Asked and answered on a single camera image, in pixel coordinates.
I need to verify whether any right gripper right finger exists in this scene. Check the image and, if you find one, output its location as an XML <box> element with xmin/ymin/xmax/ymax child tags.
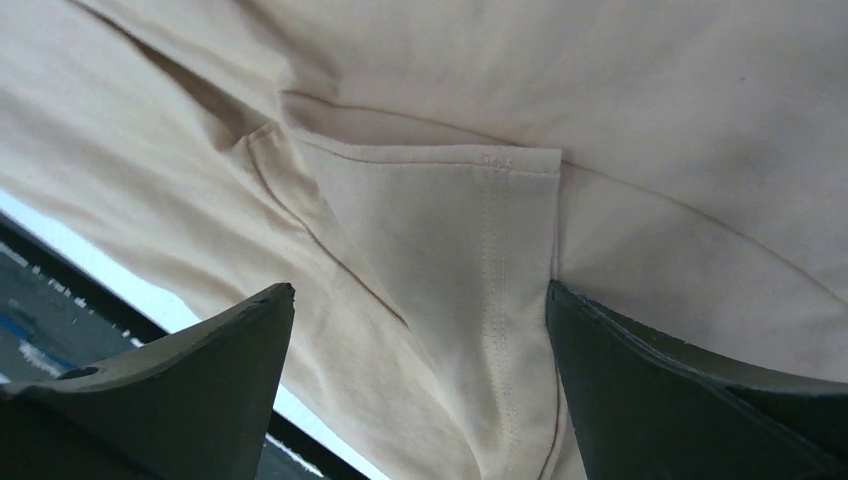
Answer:
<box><xmin>546</xmin><ymin>281</ymin><xmax>847</xmax><ymax>479</ymax></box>

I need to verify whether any beige t-shirt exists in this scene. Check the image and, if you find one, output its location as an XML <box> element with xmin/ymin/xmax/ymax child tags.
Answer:
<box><xmin>1</xmin><ymin>1</ymin><xmax>847</xmax><ymax>479</ymax></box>

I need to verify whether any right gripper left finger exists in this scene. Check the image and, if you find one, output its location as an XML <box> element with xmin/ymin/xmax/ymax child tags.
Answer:
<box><xmin>1</xmin><ymin>283</ymin><xmax>294</xmax><ymax>479</ymax></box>

